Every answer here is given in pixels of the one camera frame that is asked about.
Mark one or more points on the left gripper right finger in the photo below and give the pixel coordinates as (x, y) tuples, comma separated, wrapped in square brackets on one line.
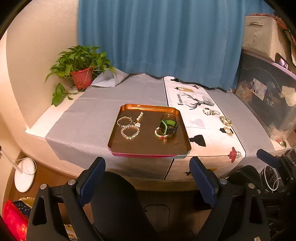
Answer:
[(237, 210)]

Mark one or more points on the red patterned bag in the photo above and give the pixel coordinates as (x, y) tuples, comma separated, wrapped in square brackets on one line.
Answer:
[(16, 222)]

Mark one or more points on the grey tablecloth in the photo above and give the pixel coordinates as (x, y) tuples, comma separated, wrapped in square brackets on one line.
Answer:
[(82, 132)]

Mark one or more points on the orange metal tray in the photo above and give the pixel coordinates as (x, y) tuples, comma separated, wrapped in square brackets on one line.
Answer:
[(146, 144)]

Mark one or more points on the beige fabric storage box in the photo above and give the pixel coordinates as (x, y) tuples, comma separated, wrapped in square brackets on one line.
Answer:
[(263, 36)]

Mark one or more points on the red plant pot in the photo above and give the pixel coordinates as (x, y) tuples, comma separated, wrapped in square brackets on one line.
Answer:
[(82, 78)]

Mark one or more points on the green potted plant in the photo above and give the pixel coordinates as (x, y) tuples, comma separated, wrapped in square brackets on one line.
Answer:
[(74, 59)]

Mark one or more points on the blue curtain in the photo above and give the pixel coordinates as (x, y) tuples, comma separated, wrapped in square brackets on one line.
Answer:
[(194, 41)]

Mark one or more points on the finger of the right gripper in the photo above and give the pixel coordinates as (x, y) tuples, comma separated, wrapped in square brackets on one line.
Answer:
[(268, 158)]

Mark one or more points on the white deer print runner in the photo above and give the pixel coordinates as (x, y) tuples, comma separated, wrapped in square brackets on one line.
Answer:
[(214, 143)]

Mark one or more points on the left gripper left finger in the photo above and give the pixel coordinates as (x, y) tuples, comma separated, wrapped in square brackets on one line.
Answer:
[(76, 195)]

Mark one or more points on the green black smartwatch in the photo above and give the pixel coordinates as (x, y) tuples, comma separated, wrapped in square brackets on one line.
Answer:
[(168, 127)]

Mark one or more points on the dark glass cabinet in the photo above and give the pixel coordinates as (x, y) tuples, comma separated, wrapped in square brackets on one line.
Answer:
[(268, 90)]

